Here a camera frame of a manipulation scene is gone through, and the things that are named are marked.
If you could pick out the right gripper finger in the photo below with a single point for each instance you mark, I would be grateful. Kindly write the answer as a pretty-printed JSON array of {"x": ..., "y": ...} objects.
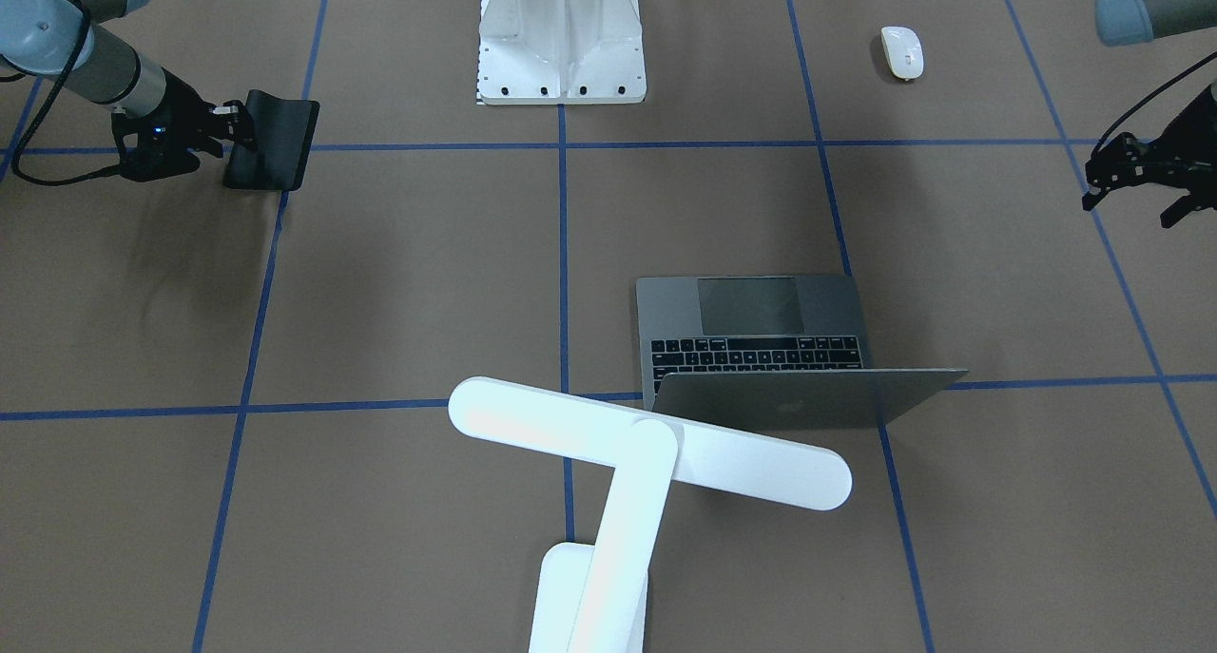
[{"x": 234, "y": 124}]

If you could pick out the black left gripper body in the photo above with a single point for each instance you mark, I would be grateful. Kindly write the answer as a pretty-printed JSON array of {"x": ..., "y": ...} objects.
[{"x": 1200, "y": 128}]

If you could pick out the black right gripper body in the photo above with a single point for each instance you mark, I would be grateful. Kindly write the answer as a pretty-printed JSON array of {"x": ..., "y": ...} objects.
[{"x": 187, "y": 111}]

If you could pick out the black mouse pad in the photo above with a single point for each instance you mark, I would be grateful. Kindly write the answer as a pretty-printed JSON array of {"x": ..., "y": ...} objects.
[{"x": 285, "y": 131}]

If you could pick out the grey laptop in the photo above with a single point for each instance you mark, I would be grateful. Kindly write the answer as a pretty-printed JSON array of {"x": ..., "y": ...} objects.
[{"x": 770, "y": 353}]

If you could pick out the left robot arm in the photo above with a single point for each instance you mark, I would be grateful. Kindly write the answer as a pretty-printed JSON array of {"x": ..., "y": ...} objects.
[{"x": 1124, "y": 22}]

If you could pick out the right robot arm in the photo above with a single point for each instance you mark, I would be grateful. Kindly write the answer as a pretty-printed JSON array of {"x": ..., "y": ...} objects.
[{"x": 65, "y": 42}]

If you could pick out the white computer mouse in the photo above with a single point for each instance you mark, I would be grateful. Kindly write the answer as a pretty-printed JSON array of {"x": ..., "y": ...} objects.
[{"x": 904, "y": 53}]

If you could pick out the white desk lamp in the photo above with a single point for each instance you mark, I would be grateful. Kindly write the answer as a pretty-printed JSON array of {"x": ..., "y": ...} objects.
[{"x": 593, "y": 597}]

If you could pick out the blue tape grid lines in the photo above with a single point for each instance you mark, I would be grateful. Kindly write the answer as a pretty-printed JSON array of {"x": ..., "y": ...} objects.
[{"x": 224, "y": 423}]

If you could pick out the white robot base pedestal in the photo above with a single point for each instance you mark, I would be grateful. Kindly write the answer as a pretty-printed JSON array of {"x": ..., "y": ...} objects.
[{"x": 560, "y": 52}]

